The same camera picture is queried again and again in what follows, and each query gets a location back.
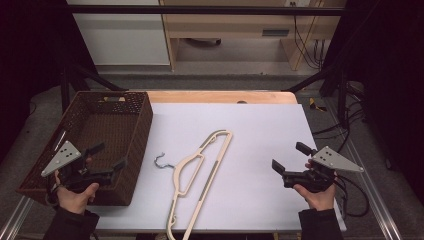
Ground wooden desk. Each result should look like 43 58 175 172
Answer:
159 0 348 72

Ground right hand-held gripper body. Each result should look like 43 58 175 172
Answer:
282 145 365 194

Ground hanging black cables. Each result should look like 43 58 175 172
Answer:
289 1 327 70

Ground black curtain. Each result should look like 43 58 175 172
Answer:
321 0 424 204
0 0 99 163

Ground aluminium rail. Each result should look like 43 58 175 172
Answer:
0 195 35 240
324 99 405 240

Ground black floor cables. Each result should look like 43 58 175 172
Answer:
312 81 368 155

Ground beige clothes hanger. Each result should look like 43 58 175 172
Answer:
153 129 234 240

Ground black metal stand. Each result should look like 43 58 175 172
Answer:
285 64 349 129
59 62 130 113

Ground black horizontal frame bar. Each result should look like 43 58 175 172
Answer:
65 4 348 17

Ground white cabinet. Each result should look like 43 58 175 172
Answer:
65 0 171 66

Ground yellow black tape piece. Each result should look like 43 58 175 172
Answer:
308 97 328 113

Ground person's right hand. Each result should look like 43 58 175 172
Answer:
293 159 338 212

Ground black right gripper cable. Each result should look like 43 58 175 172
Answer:
334 174 371 218

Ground brown woven basket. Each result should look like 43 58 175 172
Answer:
15 90 154 207

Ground person's left hand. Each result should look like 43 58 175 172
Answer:
54 157 100 216

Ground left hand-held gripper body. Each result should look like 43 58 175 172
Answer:
40 140 116 194

